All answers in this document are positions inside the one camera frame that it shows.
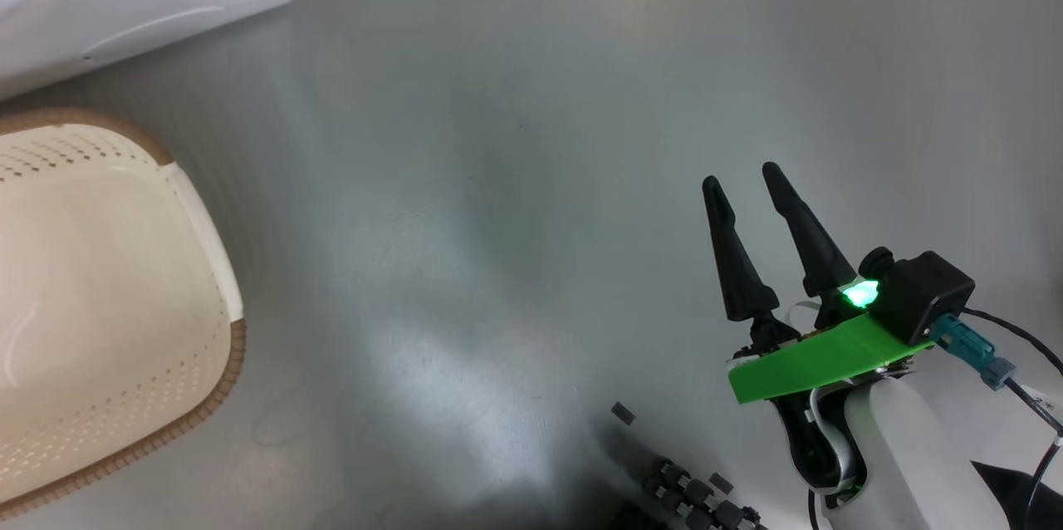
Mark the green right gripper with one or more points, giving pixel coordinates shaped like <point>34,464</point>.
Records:
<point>814,360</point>

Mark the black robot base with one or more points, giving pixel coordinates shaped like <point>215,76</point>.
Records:
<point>689,501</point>

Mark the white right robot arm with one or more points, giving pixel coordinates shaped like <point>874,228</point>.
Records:
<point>913,455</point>

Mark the round drain filter cover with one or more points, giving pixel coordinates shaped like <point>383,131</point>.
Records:
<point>158,25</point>

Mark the cream perforated laundry basket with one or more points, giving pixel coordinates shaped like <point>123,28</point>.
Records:
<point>108,306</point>

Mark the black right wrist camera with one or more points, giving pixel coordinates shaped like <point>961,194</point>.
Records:
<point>922,293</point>

